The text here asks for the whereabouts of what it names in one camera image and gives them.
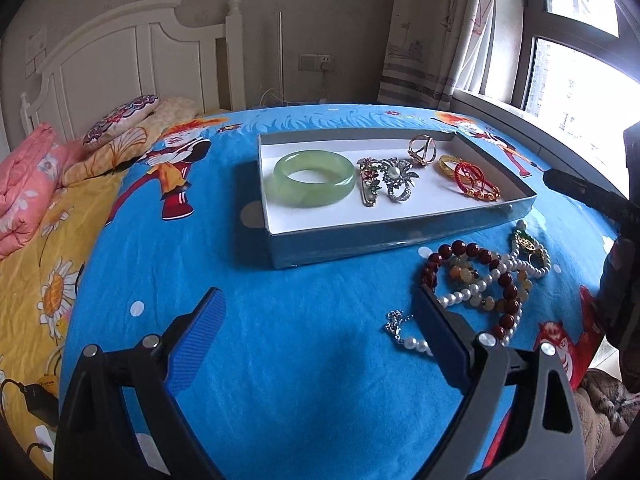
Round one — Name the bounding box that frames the red cord bracelet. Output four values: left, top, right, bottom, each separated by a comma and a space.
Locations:
452, 160, 502, 202

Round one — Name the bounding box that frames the silver rhinestone brooch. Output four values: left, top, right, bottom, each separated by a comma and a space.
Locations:
376, 156, 422, 200

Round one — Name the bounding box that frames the green jade bangle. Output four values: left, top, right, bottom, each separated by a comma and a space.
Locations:
272, 151, 357, 207

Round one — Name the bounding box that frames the embroidered patterned pillow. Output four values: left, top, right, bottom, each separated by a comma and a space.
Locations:
82, 92, 162, 153

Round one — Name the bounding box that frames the dark red carved bracelet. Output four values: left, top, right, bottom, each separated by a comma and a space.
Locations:
420, 254, 442, 293

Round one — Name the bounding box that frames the wall socket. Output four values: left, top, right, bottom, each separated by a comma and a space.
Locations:
299, 52, 335, 72

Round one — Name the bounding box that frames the gold circle brooch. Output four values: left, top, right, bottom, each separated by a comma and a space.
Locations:
407, 135, 439, 167

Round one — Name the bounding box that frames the printed beige curtain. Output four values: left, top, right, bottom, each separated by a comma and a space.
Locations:
377, 0, 523, 108

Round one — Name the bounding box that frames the yellow agate bead bracelet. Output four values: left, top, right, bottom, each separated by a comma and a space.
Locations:
447, 255, 533, 311

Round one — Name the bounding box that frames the red bead bracelet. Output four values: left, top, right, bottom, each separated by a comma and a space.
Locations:
437, 240, 525, 346

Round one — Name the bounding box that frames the white pearl necklace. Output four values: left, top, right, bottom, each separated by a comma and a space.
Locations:
384, 220, 552, 358

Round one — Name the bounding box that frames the pink folded quilt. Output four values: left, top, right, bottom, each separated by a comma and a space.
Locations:
0, 122, 86, 261

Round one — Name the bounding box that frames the enamel flower brooch pin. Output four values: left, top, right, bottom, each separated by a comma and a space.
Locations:
356, 157, 383, 207

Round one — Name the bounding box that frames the yellow daisy bed sheet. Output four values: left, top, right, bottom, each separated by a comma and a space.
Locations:
0, 105, 236, 480

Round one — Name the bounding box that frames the blue cartoon printed blanket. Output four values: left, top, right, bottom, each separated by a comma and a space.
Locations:
60, 102, 626, 480

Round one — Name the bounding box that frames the person's right hand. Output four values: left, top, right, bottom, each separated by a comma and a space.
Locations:
600, 236, 640, 393

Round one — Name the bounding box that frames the yellow floral pillow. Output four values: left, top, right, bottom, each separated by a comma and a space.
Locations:
62, 97, 201, 186

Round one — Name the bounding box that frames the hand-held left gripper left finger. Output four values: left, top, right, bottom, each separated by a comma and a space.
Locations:
54, 287, 227, 480

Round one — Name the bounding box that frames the window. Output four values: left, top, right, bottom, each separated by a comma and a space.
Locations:
452, 0, 640, 201

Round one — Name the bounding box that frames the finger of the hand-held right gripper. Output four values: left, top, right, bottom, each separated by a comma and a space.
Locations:
542, 169, 640, 221

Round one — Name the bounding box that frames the white wooden headboard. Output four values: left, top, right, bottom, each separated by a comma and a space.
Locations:
20, 0, 247, 146

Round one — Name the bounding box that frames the black charger with cable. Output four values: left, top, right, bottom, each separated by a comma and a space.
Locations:
0, 377, 61, 426

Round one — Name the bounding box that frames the gold mesh ring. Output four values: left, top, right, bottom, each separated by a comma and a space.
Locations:
438, 156, 466, 179

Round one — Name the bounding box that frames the white cable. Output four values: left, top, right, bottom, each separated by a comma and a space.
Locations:
260, 87, 291, 107

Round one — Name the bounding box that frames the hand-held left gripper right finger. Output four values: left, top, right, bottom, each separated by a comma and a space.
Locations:
414, 284, 586, 480

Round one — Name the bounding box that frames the brown plush cloth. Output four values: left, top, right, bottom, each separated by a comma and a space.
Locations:
572, 367, 640, 480

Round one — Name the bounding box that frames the gold filigree pendant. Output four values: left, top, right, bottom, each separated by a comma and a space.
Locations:
511, 229, 547, 267

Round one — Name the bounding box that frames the silver box with white lining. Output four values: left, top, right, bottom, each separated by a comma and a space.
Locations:
257, 127, 538, 270

